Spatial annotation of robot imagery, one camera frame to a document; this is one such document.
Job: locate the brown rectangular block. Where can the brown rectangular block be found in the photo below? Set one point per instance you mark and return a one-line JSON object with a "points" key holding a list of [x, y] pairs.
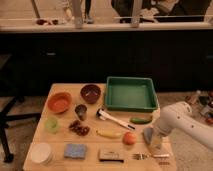
{"points": [[110, 155]]}

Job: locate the dark maroon bowl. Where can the dark maroon bowl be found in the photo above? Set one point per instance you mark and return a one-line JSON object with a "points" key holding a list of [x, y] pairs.
{"points": [[90, 93]]}

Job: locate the small green cup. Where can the small green cup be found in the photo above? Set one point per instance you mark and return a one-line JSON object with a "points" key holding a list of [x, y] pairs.
{"points": [[51, 125]]}

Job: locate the white handled dish brush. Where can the white handled dish brush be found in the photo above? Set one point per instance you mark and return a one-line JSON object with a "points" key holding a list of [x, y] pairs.
{"points": [[104, 115]]}

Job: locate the yellow banana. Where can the yellow banana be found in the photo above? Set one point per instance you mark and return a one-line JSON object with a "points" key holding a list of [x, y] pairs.
{"points": [[108, 134]]}

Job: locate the blue sponge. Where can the blue sponge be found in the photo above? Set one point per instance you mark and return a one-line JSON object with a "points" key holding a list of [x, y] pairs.
{"points": [[75, 151]]}

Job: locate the bunch of dark grapes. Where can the bunch of dark grapes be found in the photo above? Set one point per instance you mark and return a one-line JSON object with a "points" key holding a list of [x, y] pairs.
{"points": [[78, 128]]}

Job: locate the wooden table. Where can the wooden table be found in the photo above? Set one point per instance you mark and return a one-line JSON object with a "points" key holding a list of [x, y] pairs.
{"points": [[94, 142]]}

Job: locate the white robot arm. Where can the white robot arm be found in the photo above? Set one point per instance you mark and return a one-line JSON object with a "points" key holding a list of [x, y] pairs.
{"points": [[178, 116]]}

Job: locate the orange tomato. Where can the orange tomato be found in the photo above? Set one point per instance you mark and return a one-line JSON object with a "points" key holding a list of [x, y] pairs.
{"points": [[129, 138]]}

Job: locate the grey-blue towel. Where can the grey-blue towel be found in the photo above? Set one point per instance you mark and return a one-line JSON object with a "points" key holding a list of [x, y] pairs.
{"points": [[147, 134]]}

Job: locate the metal fork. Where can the metal fork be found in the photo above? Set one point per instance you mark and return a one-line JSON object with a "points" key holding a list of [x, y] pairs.
{"points": [[145, 156]]}

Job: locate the orange-red bowl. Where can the orange-red bowl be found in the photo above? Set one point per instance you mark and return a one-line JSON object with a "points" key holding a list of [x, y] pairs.
{"points": [[59, 102]]}

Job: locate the green cucumber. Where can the green cucumber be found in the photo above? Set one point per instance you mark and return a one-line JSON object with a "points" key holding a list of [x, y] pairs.
{"points": [[140, 121]]}

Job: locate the green plastic tray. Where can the green plastic tray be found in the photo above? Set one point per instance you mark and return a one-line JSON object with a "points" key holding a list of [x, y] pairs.
{"points": [[132, 94]]}

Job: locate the metal cup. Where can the metal cup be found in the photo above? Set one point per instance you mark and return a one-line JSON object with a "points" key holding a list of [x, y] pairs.
{"points": [[81, 111]]}

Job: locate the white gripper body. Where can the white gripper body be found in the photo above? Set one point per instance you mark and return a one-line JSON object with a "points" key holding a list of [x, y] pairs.
{"points": [[156, 141]]}

